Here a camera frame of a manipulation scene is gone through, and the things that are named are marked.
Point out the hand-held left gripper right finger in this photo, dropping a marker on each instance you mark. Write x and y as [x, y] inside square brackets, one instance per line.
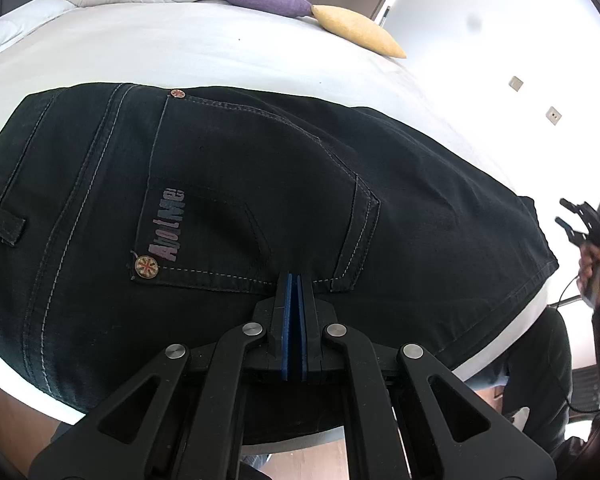
[301, 310]

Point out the person's right hand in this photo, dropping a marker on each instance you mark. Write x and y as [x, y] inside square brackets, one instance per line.
[591, 272]

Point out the person's dark trouser leg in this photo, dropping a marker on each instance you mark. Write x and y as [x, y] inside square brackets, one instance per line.
[540, 360]

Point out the black pants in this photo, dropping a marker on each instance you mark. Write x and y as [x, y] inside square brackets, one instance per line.
[230, 185]

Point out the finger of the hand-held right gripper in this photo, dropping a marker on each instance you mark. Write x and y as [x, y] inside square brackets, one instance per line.
[570, 230]
[572, 206]

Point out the yellow cushion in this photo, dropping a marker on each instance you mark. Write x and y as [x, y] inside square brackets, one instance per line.
[357, 27]

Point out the bed with white sheet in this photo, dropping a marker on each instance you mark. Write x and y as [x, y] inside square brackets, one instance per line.
[205, 50]

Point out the beige wall socket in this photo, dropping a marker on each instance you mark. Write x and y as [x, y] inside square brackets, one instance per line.
[553, 115]
[516, 83]

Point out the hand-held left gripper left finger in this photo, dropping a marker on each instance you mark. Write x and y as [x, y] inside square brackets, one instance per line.
[286, 310]

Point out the purple cushion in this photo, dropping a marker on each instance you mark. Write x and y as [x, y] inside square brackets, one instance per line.
[267, 0]

